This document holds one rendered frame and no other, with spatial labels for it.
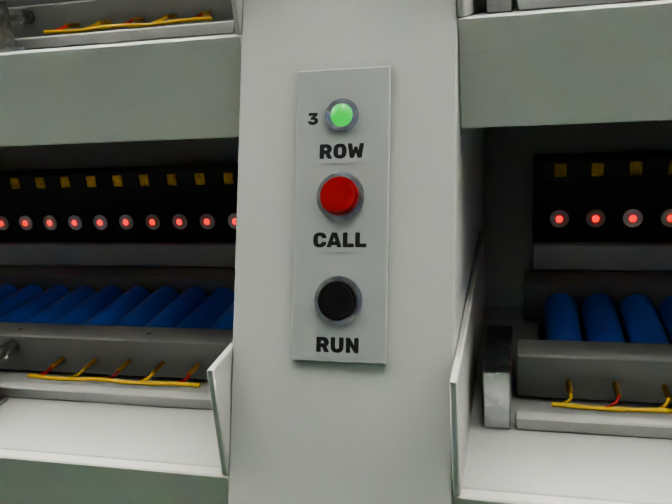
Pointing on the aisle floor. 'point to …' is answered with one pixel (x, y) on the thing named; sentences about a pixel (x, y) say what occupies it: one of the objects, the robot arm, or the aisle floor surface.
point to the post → (428, 394)
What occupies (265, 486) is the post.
